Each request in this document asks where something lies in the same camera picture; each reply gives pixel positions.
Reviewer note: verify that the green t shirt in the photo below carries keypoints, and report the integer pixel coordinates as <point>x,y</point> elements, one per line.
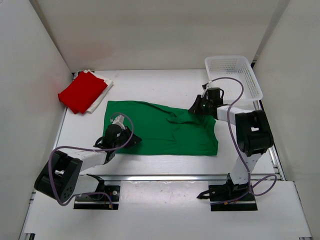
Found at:
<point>165,130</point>

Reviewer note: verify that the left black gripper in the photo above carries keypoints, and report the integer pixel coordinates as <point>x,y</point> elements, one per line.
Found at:
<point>134,140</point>

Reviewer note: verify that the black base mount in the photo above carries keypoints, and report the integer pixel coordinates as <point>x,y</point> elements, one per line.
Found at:
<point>106,196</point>
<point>229,197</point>

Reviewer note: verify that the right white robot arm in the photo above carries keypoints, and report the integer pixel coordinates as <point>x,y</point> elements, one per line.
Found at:
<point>253,135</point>

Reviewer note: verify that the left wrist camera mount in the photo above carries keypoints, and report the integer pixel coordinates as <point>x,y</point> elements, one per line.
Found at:
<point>119,121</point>

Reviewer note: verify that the white plastic basket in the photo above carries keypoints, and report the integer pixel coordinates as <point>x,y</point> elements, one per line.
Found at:
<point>234,75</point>

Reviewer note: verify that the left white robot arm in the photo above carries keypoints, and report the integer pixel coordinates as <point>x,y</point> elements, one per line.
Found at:
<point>61,178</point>

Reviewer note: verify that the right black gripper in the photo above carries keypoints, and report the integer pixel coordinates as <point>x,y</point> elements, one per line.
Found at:
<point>196,108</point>

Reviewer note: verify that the white t shirt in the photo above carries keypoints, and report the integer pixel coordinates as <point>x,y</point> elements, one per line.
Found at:
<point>100,96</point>

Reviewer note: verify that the red t shirt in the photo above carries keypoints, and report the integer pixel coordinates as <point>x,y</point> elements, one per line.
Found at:
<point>68,95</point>

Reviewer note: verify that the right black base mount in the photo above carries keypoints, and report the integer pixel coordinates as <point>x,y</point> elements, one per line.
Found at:
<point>229,197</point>

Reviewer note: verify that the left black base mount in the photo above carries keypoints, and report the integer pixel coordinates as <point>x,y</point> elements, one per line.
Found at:
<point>106,196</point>

